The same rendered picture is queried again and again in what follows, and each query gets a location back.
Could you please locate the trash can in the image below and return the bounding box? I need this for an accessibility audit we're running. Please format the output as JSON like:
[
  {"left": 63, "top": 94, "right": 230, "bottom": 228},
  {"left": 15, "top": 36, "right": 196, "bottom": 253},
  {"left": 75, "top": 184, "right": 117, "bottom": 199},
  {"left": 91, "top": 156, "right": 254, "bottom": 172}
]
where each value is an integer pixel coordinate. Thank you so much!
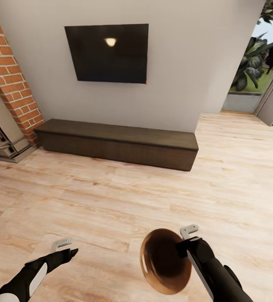
[{"left": 140, "top": 228, "right": 192, "bottom": 295}]

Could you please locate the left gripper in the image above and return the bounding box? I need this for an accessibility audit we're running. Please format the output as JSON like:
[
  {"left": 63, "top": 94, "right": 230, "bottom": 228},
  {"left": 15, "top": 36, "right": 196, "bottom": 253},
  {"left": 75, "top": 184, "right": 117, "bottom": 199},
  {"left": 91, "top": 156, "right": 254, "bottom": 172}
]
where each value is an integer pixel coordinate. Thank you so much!
[{"left": 48, "top": 248, "right": 79, "bottom": 271}]

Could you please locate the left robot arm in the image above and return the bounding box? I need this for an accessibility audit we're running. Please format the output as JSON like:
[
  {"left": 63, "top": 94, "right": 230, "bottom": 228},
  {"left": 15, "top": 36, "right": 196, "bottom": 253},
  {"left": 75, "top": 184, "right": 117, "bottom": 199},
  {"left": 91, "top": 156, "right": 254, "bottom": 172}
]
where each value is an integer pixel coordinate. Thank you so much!
[{"left": 0, "top": 237, "right": 79, "bottom": 302}]

